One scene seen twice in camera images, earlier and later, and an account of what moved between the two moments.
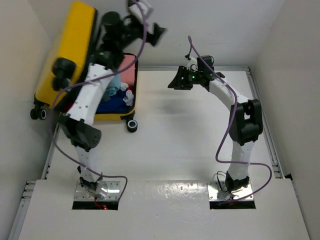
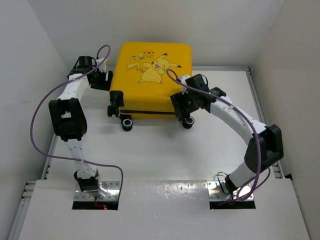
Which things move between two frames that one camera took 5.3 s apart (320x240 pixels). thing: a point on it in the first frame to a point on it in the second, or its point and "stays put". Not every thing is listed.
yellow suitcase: (68, 63) to (142, 89)
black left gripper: (150, 37) to (106, 84)
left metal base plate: (109, 190) stays put
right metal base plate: (216, 193) stays put
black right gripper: (179, 83) to (178, 99)
